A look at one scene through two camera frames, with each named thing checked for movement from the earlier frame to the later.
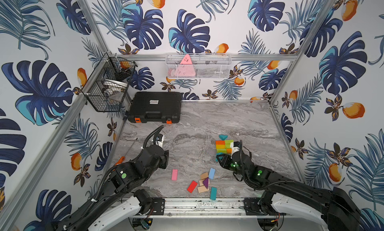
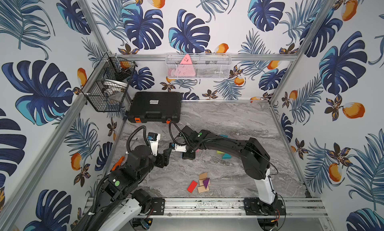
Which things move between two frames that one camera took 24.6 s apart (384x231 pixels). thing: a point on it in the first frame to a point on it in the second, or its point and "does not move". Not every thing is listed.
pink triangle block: (186, 68) does not move
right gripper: (224, 160) to (186, 156)
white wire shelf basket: (198, 65) does not move
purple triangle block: (205, 182) does not move
